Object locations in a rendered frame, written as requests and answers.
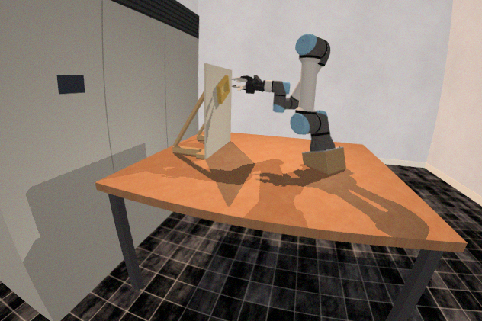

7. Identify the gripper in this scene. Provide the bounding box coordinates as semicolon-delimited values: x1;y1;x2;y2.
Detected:
231;75;265;94

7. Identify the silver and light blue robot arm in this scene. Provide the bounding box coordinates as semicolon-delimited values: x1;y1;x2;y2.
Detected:
264;34;335;152

